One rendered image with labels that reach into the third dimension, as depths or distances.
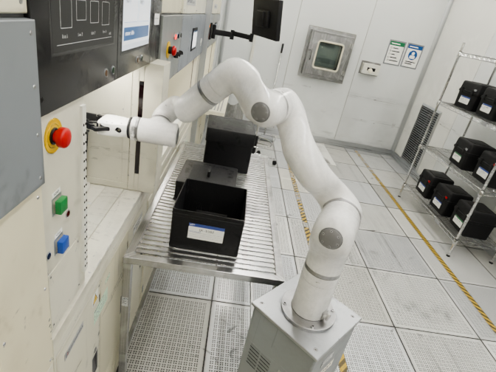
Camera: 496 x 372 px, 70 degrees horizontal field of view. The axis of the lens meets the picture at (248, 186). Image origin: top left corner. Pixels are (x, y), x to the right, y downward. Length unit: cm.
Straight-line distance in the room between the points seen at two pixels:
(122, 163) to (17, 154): 92
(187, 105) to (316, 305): 75
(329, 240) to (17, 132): 75
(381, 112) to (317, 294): 498
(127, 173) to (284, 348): 90
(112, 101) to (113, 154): 22
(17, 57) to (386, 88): 555
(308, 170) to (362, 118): 492
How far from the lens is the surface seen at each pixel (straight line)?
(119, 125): 128
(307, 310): 123
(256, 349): 137
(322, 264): 112
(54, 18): 73
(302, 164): 102
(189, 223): 137
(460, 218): 389
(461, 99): 429
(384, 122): 604
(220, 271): 136
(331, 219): 100
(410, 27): 590
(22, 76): 64
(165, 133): 125
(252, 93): 98
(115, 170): 157
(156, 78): 140
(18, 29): 63
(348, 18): 562
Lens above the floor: 162
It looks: 25 degrees down
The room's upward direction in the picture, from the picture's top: 12 degrees clockwise
